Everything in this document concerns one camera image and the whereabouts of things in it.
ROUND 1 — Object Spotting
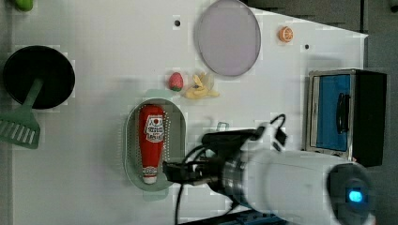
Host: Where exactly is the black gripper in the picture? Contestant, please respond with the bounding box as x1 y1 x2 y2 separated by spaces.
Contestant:
162 157 223 186

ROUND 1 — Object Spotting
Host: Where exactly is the red ketchup bottle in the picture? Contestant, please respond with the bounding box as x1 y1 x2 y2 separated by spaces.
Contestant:
139 104 165 185

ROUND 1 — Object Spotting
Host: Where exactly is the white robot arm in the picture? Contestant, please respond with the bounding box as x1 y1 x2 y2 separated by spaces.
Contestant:
162 124 375 225

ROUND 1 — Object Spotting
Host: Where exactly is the peeled banana toy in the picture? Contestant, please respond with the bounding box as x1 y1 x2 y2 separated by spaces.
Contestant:
184 72 220 99

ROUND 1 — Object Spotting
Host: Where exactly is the red strawberry toy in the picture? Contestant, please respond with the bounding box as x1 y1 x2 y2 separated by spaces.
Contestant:
168 72 184 92

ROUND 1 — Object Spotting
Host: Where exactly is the grey round plate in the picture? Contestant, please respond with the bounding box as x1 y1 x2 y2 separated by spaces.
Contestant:
196 0 261 76

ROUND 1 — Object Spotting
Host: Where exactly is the black toaster oven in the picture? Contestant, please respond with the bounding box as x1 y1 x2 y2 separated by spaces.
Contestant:
304 68 387 167

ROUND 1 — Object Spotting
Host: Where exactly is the orange slice toy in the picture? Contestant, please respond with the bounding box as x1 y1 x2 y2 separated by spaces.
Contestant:
278 26 294 43

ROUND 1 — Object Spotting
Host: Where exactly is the black frying pan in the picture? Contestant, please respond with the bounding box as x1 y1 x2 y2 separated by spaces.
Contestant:
3 46 75 110

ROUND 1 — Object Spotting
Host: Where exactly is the green slotted spatula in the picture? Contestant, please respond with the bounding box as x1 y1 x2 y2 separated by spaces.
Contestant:
0 79 43 149

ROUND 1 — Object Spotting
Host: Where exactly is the green toy vegetable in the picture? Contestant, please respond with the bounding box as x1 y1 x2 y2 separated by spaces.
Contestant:
15 0 33 12

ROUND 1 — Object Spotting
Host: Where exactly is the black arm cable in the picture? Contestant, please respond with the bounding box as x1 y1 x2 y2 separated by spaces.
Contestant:
174 113 288 225

